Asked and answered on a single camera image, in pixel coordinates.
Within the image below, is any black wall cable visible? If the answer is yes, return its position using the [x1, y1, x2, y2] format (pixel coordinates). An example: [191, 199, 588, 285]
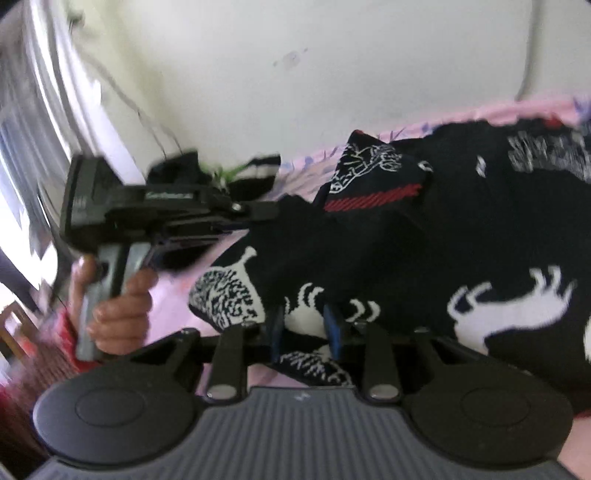
[69, 0, 185, 158]

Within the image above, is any pink floral bedsheet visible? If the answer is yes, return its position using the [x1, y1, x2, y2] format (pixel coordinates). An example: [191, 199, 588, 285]
[143, 90, 591, 480]

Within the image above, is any pink wall sticker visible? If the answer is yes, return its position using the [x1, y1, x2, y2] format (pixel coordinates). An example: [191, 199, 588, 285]
[272, 46, 310, 68]

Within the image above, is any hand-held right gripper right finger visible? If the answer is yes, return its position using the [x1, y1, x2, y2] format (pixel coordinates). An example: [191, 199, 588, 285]
[323, 302, 462, 402]

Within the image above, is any black animal print garment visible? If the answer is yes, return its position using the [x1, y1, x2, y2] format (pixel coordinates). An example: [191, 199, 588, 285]
[188, 117, 591, 402]

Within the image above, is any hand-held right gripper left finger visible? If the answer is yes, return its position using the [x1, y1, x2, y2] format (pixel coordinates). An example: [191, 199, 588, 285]
[134, 304, 287, 402]

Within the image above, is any grey wall cable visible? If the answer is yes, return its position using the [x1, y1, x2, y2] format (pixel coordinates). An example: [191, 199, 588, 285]
[513, 0, 551, 101]

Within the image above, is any person's left hand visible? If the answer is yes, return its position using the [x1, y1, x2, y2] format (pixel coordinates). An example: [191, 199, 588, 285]
[68, 257, 156, 357]

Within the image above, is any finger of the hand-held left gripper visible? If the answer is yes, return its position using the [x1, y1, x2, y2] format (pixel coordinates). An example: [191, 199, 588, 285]
[230, 199, 282, 222]
[147, 225, 252, 271]

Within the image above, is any grey curtain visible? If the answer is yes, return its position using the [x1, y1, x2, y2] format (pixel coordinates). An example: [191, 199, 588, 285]
[0, 0, 153, 296]

